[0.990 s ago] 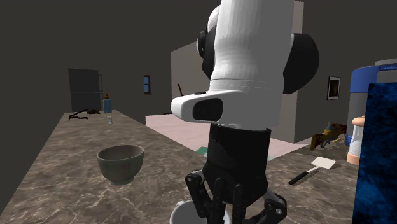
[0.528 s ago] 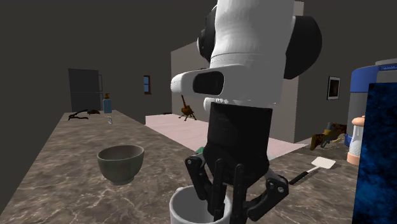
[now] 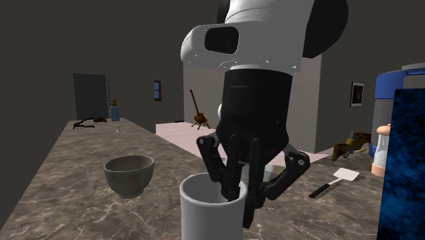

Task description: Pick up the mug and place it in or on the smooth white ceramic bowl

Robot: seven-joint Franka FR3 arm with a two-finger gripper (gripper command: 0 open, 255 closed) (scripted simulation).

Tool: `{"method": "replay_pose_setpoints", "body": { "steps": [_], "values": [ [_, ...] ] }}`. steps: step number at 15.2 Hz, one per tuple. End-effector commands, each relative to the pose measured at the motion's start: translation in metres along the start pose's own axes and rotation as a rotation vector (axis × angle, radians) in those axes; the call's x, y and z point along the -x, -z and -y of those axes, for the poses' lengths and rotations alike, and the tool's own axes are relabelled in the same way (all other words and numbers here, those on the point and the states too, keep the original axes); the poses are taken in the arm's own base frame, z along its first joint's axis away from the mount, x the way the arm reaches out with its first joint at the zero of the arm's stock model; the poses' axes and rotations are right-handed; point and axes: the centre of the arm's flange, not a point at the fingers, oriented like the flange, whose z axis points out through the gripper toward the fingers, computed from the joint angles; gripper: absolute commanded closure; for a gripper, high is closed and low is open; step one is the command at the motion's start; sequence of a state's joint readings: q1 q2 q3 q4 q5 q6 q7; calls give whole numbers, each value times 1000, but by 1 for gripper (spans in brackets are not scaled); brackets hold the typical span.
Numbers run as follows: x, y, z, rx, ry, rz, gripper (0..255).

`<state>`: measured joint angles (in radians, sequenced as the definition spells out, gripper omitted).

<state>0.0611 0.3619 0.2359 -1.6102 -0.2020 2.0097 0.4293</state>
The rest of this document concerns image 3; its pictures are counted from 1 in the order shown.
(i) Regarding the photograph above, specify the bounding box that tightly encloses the framed wall picture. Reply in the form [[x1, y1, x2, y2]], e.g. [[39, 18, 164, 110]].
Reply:
[[349, 81, 365, 108]]

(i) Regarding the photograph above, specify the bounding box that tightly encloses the grey and blue cylindrical container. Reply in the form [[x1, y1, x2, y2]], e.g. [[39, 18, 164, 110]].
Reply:
[[368, 61, 425, 158]]

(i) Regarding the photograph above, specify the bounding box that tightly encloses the white cup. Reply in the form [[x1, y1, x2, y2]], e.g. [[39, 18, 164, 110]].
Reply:
[[180, 172, 249, 240]]

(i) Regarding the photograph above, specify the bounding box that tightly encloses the white and peach grinder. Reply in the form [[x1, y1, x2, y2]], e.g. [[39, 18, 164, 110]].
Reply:
[[371, 123, 392, 178]]

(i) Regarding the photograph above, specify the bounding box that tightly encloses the white spatula with black handle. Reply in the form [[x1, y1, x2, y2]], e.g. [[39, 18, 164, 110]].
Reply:
[[308, 167, 360, 199]]

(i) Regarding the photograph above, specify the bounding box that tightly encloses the brown and yellow toy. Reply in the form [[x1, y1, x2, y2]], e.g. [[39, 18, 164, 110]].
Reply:
[[331, 130, 373, 162]]

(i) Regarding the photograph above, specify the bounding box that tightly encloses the blue patterned robot stand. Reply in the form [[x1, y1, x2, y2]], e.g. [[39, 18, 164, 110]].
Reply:
[[376, 87, 425, 240]]

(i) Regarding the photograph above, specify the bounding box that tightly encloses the blue soap dispenser bottle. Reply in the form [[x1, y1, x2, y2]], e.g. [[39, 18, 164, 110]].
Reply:
[[110, 100, 121, 123]]

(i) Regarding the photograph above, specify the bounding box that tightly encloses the dark door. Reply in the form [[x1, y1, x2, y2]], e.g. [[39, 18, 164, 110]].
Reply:
[[73, 73, 111, 121]]

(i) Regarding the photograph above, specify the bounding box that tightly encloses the brown broom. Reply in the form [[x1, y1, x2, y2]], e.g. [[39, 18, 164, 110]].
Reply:
[[189, 89, 211, 131]]

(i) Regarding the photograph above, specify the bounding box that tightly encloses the grey-green bowl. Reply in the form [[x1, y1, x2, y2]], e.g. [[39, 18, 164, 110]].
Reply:
[[103, 154, 156, 200]]

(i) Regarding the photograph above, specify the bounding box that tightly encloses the small window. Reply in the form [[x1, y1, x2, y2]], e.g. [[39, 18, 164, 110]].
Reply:
[[153, 80, 163, 102]]

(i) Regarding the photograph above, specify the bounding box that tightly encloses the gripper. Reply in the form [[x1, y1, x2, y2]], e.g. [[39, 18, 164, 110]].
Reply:
[[195, 67, 311, 230]]

